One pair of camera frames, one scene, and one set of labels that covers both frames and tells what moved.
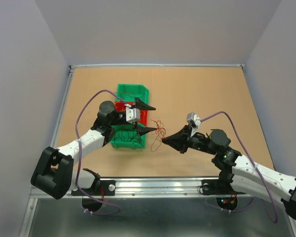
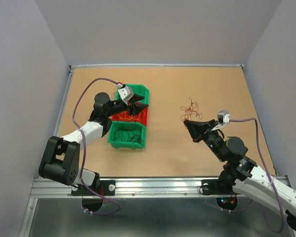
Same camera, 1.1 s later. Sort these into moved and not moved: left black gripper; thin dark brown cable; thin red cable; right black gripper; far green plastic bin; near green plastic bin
Moved: thin red cable; right black gripper; left black gripper
Not moved: thin dark brown cable; near green plastic bin; far green plastic bin
